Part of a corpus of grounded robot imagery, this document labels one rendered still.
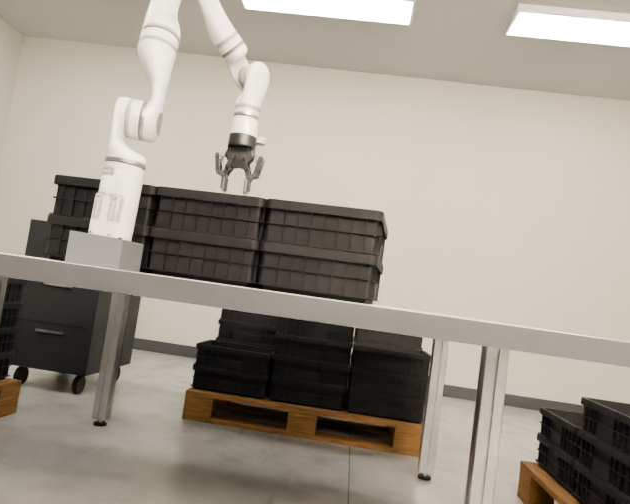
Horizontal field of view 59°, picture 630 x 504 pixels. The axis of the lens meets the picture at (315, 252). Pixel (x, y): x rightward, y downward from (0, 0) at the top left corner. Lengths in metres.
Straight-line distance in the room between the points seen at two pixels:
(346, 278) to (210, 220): 0.38
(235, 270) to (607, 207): 4.40
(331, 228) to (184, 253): 0.39
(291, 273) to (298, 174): 3.74
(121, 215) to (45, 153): 4.58
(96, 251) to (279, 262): 0.43
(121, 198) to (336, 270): 0.53
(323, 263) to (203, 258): 0.31
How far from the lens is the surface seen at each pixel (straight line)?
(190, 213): 1.48
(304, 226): 1.39
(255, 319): 3.31
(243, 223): 1.44
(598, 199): 5.46
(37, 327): 3.36
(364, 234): 1.37
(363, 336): 3.27
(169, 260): 1.49
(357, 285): 1.37
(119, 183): 1.34
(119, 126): 1.38
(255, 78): 1.57
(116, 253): 1.30
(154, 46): 1.45
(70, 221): 1.63
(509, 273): 5.13
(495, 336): 0.98
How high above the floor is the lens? 0.70
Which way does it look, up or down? 4 degrees up
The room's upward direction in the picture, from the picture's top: 8 degrees clockwise
